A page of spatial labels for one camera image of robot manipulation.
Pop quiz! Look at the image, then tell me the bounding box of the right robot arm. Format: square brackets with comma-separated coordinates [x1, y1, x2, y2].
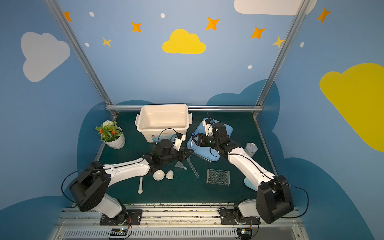
[192, 119, 294, 224]

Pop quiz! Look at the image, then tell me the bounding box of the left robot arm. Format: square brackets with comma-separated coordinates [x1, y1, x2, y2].
[69, 139, 194, 224]

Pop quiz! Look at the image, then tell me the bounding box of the light blue plastic lid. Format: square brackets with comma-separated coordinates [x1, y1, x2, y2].
[187, 118, 220, 162]

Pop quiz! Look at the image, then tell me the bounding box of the small white cup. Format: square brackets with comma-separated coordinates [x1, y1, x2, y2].
[166, 170, 174, 180]

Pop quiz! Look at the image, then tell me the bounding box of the white mortar bowl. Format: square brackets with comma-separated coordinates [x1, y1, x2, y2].
[153, 170, 165, 181]

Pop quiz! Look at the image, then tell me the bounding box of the white plastic storage bin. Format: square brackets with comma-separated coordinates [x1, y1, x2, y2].
[135, 104, 193, 143]

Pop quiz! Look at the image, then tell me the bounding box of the clear acrylic test tube rack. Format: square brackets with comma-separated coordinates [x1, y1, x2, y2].
[207, 169, 230, 186]

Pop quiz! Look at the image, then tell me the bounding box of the white pestle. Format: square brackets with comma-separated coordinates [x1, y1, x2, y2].
[138, 176, 143, 194]

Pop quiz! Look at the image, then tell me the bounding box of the potted plant white pot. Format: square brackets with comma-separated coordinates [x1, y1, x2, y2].
[95, 121, 126, 150]

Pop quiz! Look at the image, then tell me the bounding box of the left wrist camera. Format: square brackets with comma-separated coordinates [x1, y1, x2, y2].
[174, 133, 186, 151]

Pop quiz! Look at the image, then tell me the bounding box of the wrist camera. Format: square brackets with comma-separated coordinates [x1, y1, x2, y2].
[174, 133, 186, 151]
[202, 118, 215, 136]

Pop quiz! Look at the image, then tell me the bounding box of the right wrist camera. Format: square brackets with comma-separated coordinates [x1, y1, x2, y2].
[202, 118, 215, 136]

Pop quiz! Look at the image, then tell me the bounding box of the light blue brush white handle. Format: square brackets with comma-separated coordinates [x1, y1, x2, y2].
[244, 178, 257, 191]

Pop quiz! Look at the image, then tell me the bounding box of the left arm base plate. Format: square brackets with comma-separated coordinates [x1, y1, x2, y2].
[100, 209, 143, 226]

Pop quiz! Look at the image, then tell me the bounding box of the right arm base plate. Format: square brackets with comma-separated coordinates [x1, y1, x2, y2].
[218, 207, 261, 225]

